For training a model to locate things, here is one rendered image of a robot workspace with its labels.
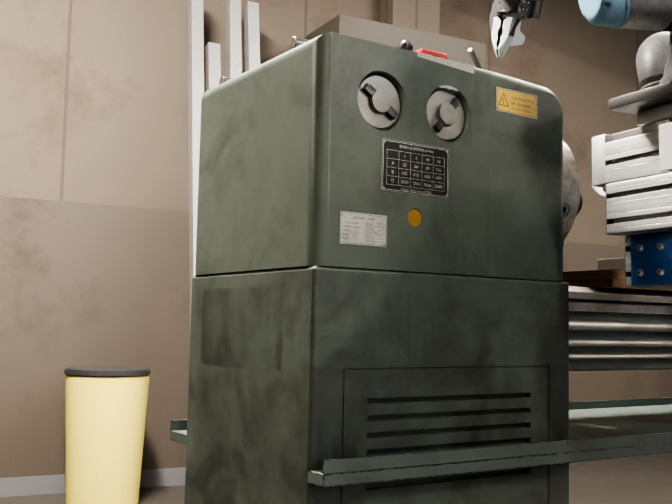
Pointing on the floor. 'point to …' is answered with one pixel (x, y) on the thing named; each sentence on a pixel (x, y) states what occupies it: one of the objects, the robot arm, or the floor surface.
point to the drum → (104, 433)
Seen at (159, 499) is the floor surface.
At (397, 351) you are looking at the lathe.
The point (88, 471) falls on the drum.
